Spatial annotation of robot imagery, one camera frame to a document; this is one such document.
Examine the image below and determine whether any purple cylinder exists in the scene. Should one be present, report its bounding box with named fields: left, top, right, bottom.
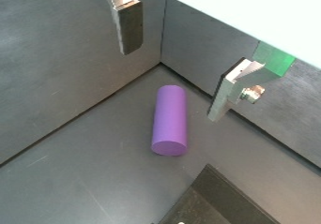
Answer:
left=152, top=85, right=188, bottom=157

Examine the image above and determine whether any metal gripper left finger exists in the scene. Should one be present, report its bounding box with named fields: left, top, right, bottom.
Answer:
left=108, top=0, right=144, bottom=55

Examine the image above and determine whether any black curved holder stand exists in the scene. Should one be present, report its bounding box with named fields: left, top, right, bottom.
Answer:
left=158, top=164, right=281, bottom=224

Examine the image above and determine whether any green foam shape board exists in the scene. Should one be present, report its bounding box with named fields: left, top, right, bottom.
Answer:
left=252, top=41, right=296, bottom=77

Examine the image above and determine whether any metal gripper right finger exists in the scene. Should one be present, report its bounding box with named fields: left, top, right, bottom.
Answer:
left=209, top=58, right=280, bottom=122

